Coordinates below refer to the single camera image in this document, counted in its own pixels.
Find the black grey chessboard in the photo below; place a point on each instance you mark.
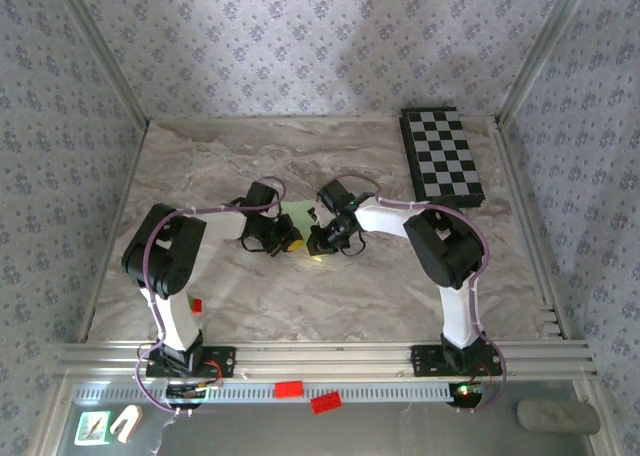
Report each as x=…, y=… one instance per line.
x=442, y=151

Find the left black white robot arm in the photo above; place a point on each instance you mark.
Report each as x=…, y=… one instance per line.
x=165, y=256

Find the black control board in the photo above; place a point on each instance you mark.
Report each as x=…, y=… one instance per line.
x=187, y=392
x=465, y=393

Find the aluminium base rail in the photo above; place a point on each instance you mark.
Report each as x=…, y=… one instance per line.
x=325, y=358

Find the light green paper sheet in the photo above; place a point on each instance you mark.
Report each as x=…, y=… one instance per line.
x=297, y=213

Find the green white picture card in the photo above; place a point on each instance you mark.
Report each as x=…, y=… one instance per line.
x=92, y=427

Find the red flat toy brick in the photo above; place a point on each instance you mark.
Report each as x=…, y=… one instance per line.
x=326, y=403

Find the dark lower shelf panel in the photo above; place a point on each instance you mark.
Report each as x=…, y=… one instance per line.
x=350, y=436

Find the pale wooden hook piece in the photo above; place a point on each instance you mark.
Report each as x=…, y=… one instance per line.
x=126, y=421

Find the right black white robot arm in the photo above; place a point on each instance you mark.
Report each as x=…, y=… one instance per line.
x=445, y=251

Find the aluminium side rail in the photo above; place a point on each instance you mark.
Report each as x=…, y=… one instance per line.
x=514, y=176
x=129, y=181

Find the small toy brick stack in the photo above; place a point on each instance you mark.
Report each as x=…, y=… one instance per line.
x=197, y=305

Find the aluminium frame post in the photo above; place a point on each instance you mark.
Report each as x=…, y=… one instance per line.
x=104, y=51
x=540, y=51

